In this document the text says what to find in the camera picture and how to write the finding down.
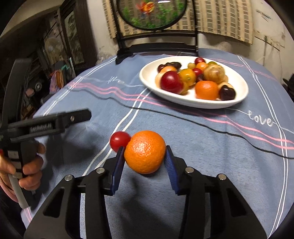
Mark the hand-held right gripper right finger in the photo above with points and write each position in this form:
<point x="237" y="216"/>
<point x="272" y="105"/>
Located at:
<point x="171" y="170"/>

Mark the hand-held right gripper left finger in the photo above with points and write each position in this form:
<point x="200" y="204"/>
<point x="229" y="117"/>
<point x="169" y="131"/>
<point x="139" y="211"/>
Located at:
<point x="118" y="170"/>

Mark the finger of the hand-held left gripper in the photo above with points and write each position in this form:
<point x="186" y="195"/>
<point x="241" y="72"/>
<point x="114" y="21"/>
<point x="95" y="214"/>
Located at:
<point x="75" y="118"/>

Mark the large orange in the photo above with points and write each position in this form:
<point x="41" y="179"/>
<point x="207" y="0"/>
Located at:
<point x="145" y="155"/>

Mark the white oval plate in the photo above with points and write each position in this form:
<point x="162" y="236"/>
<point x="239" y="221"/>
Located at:
<point x="202" y="103"/>

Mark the small yellow-green fruit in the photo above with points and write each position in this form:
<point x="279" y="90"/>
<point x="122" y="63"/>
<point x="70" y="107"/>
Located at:
<point x="191" y="65"/>
<point x="185" y="88"/>

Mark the bumpy mandarin orange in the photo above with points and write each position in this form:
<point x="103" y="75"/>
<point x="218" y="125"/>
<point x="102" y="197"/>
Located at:
<point x="206" y="90"/>

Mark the large pale yellow fruit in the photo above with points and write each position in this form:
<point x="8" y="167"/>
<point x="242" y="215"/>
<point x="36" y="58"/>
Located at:
<point x="157" y="80"/>

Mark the yellow-orange citrus fruit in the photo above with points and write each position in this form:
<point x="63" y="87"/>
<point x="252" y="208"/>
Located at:
<point x="187" y="77"/>

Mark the small pale yellow fruit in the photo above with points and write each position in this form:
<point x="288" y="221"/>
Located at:
<point x="220" y="85"/>

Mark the small dark brown fruit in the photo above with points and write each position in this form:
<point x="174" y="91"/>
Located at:
<point x="162" y="67"/>

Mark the small orange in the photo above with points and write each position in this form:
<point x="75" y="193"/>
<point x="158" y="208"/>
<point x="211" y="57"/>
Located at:
<point x="170" y="69"/>
<point x="201" y="66"/>

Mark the dark brown avocado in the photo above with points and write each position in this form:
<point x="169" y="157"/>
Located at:
<point x="173" y="65"/>

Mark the green citrus fruit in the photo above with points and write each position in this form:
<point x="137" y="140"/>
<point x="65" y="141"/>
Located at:
<point x="212" y="63"/>

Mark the person's left hand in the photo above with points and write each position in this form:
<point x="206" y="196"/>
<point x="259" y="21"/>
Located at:
<point x="32" y="171"/>

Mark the blue plaid tablecloth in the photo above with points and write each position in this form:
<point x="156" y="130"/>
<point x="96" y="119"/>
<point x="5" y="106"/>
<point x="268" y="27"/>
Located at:
<point x="206" y="149"/>

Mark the purple and orange bag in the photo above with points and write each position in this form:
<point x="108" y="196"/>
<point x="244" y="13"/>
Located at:
<point x="57" y="80"/>

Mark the dark wooden shelf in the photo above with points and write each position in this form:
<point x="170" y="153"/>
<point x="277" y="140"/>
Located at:
<point x="41" y="69"/>

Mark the clear plastic bags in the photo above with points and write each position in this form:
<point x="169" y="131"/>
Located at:
<point x="103" y="57"/>

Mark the white electric fan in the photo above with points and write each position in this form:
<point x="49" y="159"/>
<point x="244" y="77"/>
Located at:
<point x="52" y="47"/>

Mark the dark framed painting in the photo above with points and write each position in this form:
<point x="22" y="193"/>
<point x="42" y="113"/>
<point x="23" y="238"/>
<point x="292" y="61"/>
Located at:
<point x="73" y="39"/>

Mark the round goldfish table screen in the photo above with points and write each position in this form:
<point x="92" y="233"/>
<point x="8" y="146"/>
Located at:
<point x="149" y="18"/>

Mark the black hat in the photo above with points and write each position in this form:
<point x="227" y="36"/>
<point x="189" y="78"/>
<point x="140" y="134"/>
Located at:
<point x="289" y="83"/>

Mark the beige checked curtain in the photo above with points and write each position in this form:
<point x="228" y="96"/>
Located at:
<point x="218" y="20"/>

